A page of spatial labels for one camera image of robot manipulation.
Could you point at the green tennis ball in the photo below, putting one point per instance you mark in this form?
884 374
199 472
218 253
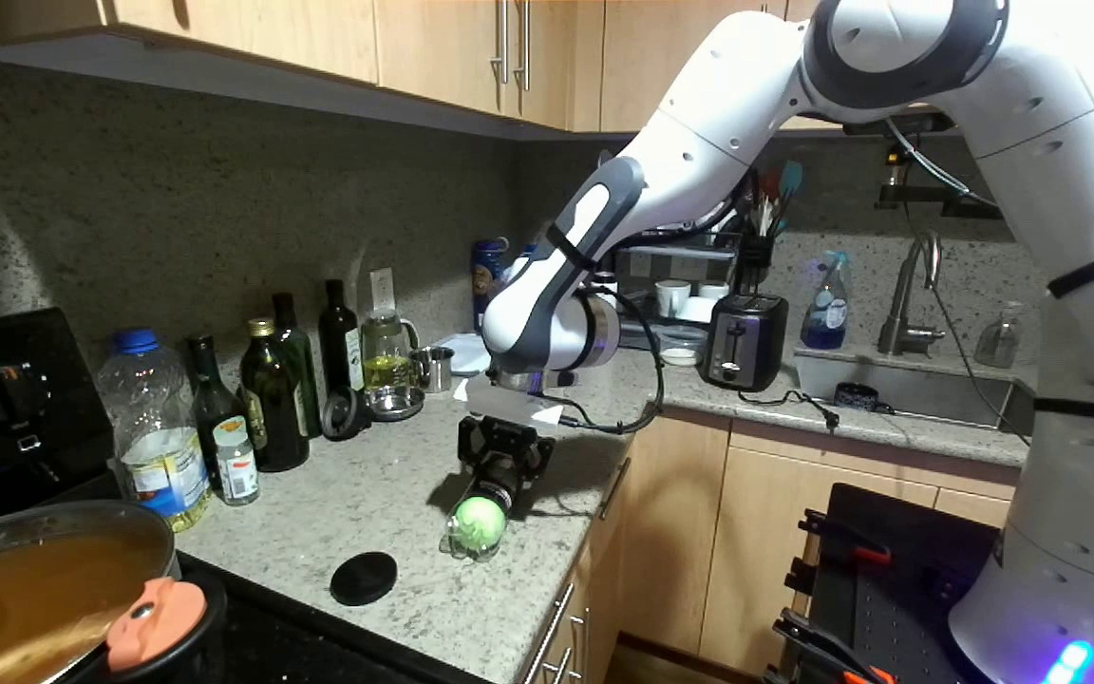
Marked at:
476 528

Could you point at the utensil holder with utensils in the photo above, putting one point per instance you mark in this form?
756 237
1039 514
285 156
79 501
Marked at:
762 250

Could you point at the blue spray bottle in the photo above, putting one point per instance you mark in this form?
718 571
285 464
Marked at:
827 317

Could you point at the small metal bowl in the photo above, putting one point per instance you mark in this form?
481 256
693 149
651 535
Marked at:
397 403

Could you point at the white cloth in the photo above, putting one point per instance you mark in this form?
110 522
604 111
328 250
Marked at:
469 350

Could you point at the black cart with red parts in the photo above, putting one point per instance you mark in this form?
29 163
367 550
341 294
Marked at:
912 571

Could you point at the orange silicone pot holder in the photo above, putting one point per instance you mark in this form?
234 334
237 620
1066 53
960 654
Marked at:
155 620

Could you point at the large plastic bottle blue cap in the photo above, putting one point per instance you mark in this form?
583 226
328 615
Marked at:
150 430

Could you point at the black round can lid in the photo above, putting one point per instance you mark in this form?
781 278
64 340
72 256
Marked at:
364 578

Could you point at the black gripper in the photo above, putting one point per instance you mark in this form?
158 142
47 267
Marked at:
504 443

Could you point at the slender dark glass bottle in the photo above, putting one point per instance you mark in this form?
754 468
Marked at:
298 355

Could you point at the steel pot with soup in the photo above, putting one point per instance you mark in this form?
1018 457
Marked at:
39 595

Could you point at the green olive oil bottle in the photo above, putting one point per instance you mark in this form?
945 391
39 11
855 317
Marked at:
270 403

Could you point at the clear glass oil dispenser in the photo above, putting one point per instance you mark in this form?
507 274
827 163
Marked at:
384 349

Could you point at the steel kitchen sink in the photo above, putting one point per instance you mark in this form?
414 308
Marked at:
927 386

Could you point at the clear glass soap dispenser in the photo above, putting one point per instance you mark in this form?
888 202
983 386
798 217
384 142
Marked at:
1002 340

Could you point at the dish rack with dishes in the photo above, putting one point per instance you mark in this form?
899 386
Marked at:
683 305

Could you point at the small metal cup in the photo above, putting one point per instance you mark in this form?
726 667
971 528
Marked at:
441 365

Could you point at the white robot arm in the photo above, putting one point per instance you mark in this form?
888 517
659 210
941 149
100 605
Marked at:
723 115

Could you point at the chrome faucet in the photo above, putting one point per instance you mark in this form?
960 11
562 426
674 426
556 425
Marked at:
908 289

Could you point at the small glass spice jar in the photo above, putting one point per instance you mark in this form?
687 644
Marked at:
237 468

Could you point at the dark bottle white label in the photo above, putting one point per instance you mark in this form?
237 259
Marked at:
341 355

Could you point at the wooden base cabinets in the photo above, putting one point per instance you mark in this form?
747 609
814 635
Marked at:
687 535

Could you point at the black toaster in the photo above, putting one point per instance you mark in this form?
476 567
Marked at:
742 344

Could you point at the wooden wall cabinets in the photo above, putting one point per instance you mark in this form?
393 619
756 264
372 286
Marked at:
321 34

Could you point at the blue container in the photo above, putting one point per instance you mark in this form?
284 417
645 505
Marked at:
489 272

